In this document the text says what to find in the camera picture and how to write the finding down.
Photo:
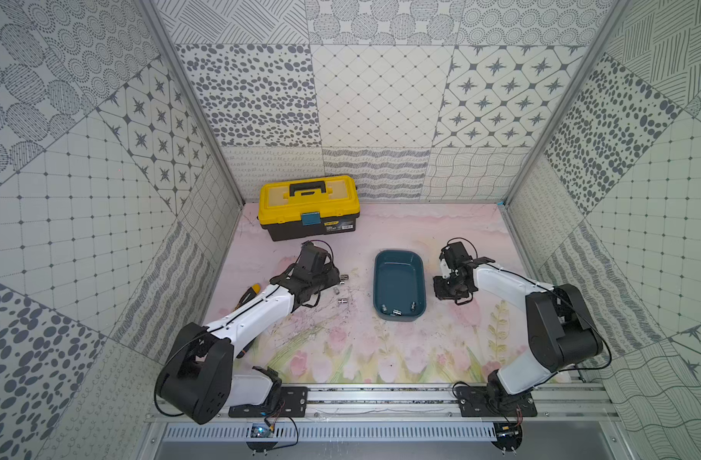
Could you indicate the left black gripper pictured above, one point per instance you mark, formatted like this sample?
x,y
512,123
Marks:
x,y
327,274

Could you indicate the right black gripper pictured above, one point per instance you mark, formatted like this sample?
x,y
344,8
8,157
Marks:
x,y
441,292

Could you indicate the teal plastic storage tray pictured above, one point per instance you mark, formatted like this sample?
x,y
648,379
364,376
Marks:
x,y
399,285

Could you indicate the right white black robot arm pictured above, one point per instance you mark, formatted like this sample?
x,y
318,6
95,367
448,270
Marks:
x,y
560,329

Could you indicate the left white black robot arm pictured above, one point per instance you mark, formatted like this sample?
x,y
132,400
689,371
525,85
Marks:
x,y
198,379

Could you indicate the yellow black plastic toolbox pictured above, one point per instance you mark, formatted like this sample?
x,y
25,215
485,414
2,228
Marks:
x,y
310,207

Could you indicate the right controller board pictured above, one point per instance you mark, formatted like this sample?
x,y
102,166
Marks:
x,y
507,437

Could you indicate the controller board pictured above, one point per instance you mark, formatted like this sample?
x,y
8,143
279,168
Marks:
x,y
507,437
261,438

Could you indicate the left controller board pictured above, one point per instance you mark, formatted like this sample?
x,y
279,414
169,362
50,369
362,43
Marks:
x,y
261,438

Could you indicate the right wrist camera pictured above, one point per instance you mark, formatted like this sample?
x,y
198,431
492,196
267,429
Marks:
x,y
453,258

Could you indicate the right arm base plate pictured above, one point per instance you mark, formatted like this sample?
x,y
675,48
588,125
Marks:
x,y
496,401

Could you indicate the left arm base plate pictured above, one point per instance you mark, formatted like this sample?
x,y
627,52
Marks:
x,y
290,401

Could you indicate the aluminium mounting rail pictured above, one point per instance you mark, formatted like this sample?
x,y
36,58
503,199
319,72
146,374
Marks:
x,y
580,402

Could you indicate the white slotted cable duct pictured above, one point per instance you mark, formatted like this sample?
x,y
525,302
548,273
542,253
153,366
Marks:
x,y
336,432

